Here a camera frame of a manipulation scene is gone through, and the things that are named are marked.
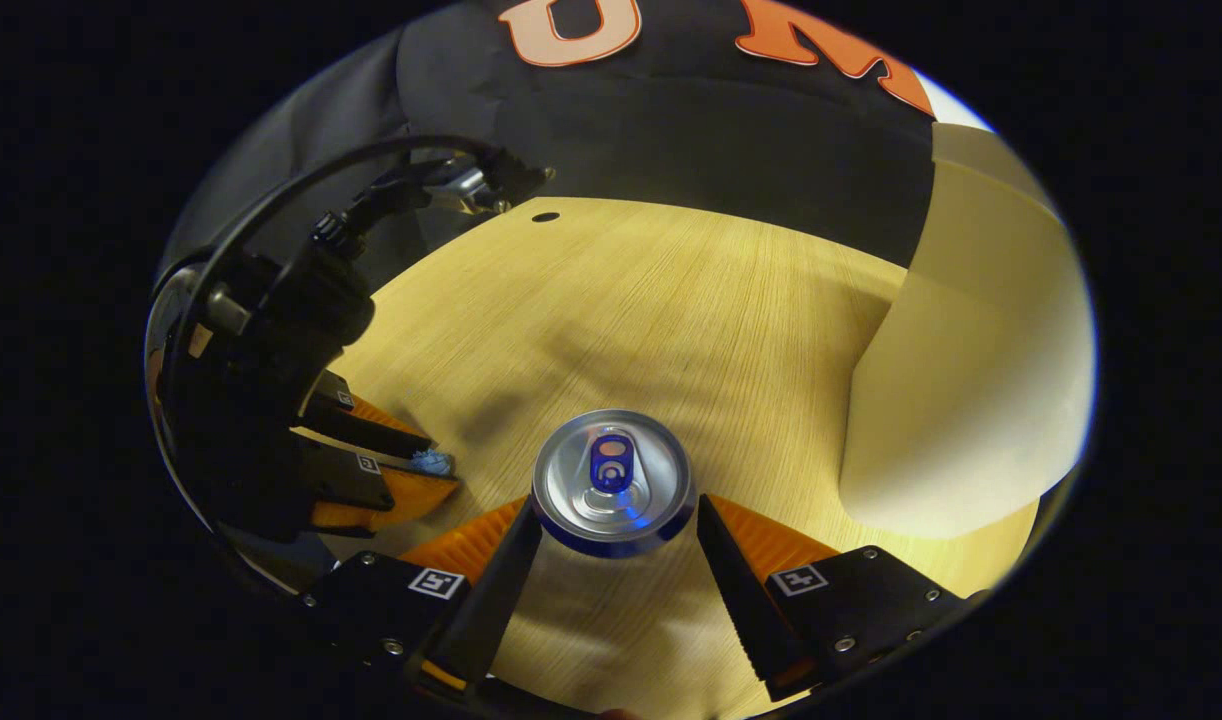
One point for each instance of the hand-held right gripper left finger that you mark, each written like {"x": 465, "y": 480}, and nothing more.
{"x": 496, "y": 590}

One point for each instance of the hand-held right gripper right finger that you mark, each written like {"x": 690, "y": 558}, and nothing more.
{"x": 741, "y": 590}

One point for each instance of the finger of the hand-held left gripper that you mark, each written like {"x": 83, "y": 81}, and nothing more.
{"x": 391, "y": 490}
{"x": 366, "y": 425}

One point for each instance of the blue paper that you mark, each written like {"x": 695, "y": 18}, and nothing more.
{"x": 433, "y": 463}

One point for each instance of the silver blue pop can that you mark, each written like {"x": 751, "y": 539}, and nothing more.
{"x": 612, "y": 480}

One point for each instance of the white desktop garbage bin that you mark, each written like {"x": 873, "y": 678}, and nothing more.
{"x": 971, "y": 380}

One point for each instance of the wooden desktop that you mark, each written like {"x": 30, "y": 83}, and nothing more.
{"x": 671, "y": 300}

